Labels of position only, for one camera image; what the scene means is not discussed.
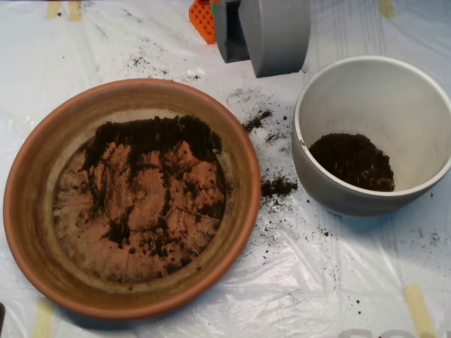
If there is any white ceramic pot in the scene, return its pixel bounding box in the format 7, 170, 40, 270
291, 55, 451, 218

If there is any small spilled soil clump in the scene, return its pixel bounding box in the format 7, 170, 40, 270
242, 109, 274, 133

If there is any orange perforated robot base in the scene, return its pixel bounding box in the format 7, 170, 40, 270
189, 0, 216, 45

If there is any dark soil pile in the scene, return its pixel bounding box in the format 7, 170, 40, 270
75, 114, 232, 279

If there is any terracotta saucer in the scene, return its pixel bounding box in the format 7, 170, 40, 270
3, 78, 262, 321

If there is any clear plastic cover sheet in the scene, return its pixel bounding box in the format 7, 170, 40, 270
0, 0, 451, 338

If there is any large spilled soil clump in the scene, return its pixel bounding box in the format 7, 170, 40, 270
261, 175, 299, 200

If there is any dark soil in pot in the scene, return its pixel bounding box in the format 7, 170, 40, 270
308, 132, 395, 193

